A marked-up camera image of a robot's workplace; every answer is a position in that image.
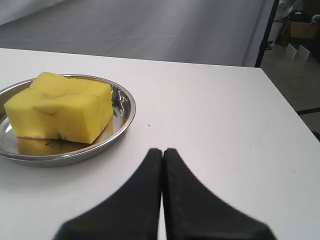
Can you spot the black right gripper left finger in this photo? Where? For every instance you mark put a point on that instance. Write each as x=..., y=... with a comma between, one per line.
x=131, y=213

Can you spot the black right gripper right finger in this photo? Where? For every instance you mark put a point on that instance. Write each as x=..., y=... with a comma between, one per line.
x=193, y=212

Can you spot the yellow sponge block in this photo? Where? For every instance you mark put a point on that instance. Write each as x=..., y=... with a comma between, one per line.
x=58, y=107

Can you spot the round stainless steel dish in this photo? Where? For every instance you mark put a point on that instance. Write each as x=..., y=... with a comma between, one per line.
x=49, y=153

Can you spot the black stand pole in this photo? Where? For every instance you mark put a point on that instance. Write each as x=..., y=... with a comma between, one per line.
x=264, y=42

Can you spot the grey backdrop cloth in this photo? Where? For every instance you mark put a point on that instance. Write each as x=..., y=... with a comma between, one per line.
x=215, y=32

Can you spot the white panel pieces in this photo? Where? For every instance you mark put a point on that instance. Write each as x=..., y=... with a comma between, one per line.
x=297, y=52

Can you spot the brown cardboard box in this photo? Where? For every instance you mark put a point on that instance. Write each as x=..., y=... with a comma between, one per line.
x=297, y=28

